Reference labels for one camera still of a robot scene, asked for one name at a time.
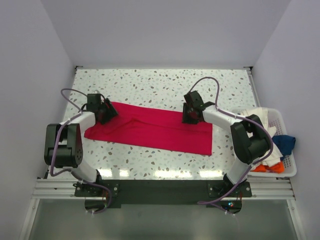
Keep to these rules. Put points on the orange t shirt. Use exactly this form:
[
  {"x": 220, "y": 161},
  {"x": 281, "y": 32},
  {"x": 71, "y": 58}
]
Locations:
[{"x": 278, "y": 168}]

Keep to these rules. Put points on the aluminium frame rails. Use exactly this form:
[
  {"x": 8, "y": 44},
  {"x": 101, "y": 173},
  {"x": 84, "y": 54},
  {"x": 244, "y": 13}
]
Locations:
[{"x": 268, "y": 210}]

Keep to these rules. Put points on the white plastic laundry basket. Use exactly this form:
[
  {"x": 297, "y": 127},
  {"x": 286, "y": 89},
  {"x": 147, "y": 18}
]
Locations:
[{"x": 275, "y": 119}]

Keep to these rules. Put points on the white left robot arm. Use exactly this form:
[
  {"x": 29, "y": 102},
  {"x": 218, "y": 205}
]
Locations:
[{"x": 63, "y": 149}]

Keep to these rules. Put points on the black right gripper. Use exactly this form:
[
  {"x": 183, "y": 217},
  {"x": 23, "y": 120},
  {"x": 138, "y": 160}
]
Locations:
[{"x": 189, "y": 114}]

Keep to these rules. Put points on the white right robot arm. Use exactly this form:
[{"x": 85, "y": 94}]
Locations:
[{"x": 250, "y": 140}]

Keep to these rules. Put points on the red t shirt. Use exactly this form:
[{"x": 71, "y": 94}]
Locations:
[{"x": 154, "y": 128}]

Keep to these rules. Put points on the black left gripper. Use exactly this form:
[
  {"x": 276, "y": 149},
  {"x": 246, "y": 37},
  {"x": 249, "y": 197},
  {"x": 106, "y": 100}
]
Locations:
[{"x": 108, "y": 111}]

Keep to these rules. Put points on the navy blue t shirt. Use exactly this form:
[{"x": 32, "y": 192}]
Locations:
[{"x": 285, "y": 143}]

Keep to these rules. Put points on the white cream t shirt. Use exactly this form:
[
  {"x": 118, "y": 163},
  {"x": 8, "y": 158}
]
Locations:
[{"x": 269, "y": 159}]

